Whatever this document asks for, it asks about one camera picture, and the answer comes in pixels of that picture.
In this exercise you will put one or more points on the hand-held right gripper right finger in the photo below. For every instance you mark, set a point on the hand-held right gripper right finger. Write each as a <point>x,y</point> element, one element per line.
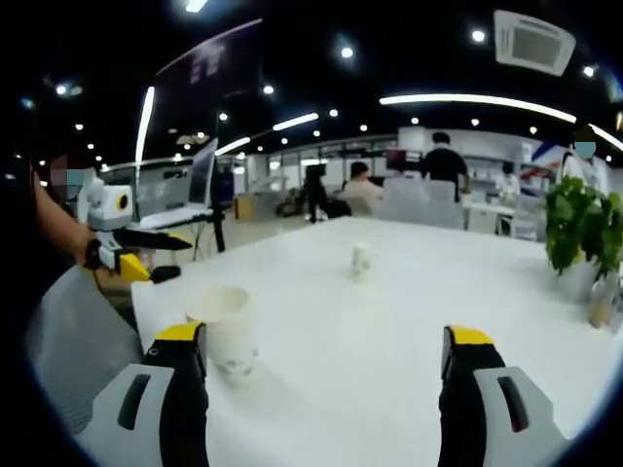
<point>487,413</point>

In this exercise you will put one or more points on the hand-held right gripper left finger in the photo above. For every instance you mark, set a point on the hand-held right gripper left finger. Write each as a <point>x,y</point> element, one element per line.
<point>146,413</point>

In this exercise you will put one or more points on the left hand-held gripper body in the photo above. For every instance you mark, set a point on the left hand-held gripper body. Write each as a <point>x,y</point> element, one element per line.
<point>109,206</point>

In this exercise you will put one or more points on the green-print paper cup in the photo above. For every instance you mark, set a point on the green-print paper cup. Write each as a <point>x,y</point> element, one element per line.
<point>229,335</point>

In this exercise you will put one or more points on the small black device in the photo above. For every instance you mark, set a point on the small black device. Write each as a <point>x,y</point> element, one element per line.
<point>165,275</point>

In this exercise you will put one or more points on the black tripod stand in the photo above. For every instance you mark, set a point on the black tripod stand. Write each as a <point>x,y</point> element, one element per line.
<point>219,233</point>

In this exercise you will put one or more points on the grey laptop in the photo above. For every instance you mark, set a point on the grey laptop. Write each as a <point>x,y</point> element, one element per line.
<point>202,170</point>

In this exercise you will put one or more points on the grey mesh office chair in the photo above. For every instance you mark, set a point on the grey mesh office chair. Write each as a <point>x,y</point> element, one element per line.
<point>73,340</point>

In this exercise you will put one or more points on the straight ceiling light strip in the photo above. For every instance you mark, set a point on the straight ceiling light strip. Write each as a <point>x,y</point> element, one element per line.
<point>145,121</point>
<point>232,146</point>
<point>295,121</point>

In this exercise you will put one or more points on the brown cardboard box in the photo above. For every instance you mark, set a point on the brown cardboard box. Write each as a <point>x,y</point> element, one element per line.
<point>245,206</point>

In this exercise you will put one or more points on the white table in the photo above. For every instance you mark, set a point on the white table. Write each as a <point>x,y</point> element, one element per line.
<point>340,389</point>

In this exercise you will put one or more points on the small brown jar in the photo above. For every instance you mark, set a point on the small brown jar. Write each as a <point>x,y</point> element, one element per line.
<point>600,306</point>

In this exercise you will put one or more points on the dark hanging banner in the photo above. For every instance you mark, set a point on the dark hanging banner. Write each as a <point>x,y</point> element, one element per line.
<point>209,61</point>

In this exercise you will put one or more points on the green potted plant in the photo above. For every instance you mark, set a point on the green potted plant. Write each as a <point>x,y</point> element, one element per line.
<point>574,228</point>

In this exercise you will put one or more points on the grey desk partition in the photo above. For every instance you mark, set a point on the grey desk partition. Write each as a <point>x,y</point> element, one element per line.
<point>414,206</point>

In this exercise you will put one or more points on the dark red screen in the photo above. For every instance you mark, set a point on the dark red screen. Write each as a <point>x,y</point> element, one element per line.
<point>404,159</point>

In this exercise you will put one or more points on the red blue striped banner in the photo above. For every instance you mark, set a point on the red blue striped banner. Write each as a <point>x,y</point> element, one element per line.
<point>545,153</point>

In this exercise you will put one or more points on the round ceiling downlights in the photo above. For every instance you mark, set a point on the round ceiling downlights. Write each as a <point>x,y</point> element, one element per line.
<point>346,52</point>

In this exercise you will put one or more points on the long curved light strip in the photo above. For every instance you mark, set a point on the long curved light strip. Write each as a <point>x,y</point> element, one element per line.
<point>438,98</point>

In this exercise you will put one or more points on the white ceiling air vent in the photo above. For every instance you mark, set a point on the white ceiling air vent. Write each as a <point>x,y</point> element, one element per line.
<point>535,44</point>

